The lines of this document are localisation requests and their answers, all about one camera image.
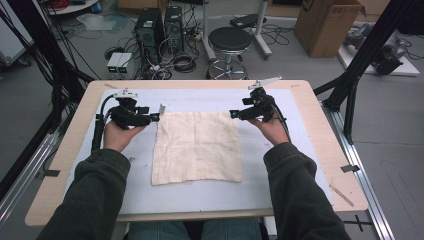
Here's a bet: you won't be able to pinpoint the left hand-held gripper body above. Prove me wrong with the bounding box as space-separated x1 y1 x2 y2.
109 88 153 131

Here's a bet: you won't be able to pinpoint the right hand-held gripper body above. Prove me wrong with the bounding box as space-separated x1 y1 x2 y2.
239 76 283 123

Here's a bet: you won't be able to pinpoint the cream cloth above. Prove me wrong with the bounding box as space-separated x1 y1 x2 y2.
151 103 244 186

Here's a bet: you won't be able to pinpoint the person's left hand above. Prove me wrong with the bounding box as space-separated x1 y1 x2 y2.
103 119 148 153

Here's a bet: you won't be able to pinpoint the person's right hand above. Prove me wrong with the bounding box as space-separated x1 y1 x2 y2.
248 114 291 146

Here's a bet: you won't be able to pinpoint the white power supply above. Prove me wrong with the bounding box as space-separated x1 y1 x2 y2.
106 52 123 79
116 52 133 79

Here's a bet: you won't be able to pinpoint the white metal stand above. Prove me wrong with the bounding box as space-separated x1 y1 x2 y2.
199 0 273 62

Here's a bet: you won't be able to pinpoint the black round stool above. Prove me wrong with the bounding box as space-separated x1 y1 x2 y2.
206 26 254 80

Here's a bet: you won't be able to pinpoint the large black computer tower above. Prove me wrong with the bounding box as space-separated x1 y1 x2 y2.
134 8 166 64

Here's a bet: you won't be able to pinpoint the flat black device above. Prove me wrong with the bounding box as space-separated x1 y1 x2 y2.
229 13 268 29

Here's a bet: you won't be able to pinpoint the slim black computer tower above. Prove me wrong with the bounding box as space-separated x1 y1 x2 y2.
164 5 185 53

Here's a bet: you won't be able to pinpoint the clear plastic sheet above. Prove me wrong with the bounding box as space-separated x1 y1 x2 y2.
76 13 129 33

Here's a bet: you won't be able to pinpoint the cardboard box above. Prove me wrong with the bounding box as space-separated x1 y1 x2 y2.
293 0 367 58

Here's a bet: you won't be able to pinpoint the person's left leg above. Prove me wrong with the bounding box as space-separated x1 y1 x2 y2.
128 221 193 240

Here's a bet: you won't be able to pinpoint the person's leg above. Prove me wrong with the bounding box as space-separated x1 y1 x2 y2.
128 221 193 240
201 218 264 240

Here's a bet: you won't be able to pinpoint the person's right leg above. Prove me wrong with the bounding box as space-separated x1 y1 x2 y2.
201 218 264 240

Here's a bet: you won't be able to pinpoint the thin wooden stick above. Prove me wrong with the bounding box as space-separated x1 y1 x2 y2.
329 184 355 208

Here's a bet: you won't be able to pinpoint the grey robot part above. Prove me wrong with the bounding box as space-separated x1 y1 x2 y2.
343 22 374 49

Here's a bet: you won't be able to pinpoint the round white table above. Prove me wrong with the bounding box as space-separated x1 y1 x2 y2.
46 0 100 16

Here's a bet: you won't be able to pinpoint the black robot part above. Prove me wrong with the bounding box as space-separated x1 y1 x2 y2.
374 36 409 76

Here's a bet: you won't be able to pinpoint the black tape cross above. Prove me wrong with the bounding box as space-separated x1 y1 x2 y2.
343 214 373 233

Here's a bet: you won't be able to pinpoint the white base board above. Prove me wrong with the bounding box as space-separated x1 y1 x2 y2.
338 31 421 77

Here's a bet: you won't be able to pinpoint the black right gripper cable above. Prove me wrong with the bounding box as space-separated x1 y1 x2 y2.
272 102 292 143

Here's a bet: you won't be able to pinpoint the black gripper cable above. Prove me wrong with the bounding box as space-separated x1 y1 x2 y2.
91 94 116 153
272 102 292 143

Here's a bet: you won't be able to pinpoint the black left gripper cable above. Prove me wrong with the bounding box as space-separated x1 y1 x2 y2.
91 94 116 153

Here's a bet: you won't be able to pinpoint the coiled black cables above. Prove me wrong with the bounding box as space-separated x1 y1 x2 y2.
172 52 198 74

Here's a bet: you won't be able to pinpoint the black metal frame with cables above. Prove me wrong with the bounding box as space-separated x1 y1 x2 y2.
0 0 96 201

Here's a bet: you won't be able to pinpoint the aluminium rail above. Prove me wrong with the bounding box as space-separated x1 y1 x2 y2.
321 103 396 240
0 133 60 229

